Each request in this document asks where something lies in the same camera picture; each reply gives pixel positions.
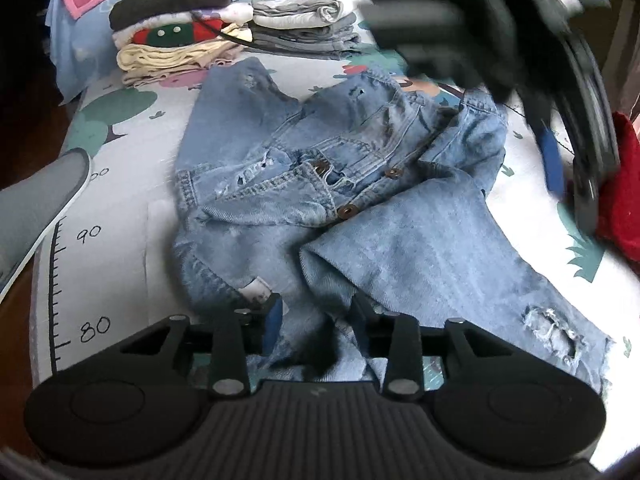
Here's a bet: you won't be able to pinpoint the white garment with red print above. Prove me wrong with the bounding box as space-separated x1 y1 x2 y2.
112 2 256 53

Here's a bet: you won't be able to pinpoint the pale pink folded garment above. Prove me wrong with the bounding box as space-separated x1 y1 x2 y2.
122 57 236 88

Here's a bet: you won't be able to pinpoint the blue blanket with pink trim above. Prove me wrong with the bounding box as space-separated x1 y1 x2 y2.
47 0 361 106

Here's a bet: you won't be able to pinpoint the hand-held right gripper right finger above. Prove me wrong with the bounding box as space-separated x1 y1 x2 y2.
350 292 506 401

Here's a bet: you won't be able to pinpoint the grey folded jeans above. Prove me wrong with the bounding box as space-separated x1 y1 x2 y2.
250 15 363 61

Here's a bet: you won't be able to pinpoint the cartoon printed mat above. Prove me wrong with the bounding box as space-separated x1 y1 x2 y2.
30 0 640 471

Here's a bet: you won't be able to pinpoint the red cloth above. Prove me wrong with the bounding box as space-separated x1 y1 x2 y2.
595 110 640 276

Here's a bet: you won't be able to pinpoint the grey cushion with white rim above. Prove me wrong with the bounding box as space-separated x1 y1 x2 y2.
0 149 95 293

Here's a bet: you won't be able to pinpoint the cream folded garment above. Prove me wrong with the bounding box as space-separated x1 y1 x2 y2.
116 37 246 73

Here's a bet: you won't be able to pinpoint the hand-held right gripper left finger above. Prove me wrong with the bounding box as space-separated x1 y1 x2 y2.
120 292 283 400

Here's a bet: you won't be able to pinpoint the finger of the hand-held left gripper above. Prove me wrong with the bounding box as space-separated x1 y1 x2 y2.
530 105 568 198

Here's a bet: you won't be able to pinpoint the black folded garment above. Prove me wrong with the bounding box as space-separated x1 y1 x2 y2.
109 0 234 31

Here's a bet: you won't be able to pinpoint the light grey folded pants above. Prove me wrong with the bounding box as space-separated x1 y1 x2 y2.
251 0 361 30

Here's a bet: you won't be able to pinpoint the blue denim jeans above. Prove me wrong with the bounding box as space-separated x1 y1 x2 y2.
172 56 616 396

